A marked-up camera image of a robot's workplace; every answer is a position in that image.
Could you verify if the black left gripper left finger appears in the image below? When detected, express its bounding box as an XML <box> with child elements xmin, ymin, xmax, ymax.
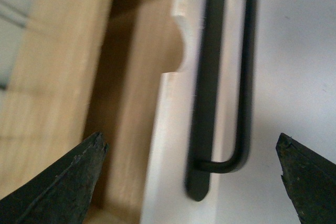
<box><xmin>1</xmin><ymin>132</ymin><xmax>108</xmax><ymax>223</ymax></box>

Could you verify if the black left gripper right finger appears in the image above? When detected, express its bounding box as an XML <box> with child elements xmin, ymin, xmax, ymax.
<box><xmin>276</xmin><ymin>133</ymin><xmax>335</xmax><ymax>223</ymax></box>

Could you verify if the black drawer handle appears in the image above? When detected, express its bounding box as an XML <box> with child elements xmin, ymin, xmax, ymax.
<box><xmin>185</xmin><ymin>0</ymin><xmax>257</xmax><ymax>202</ymax></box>

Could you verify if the wooden drawer cabinet frame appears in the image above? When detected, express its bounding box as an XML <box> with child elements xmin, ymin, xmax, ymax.
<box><xmin>0</xmin><ymin>0</ymin><xmax>144</xmax><ymax>224</ymax></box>

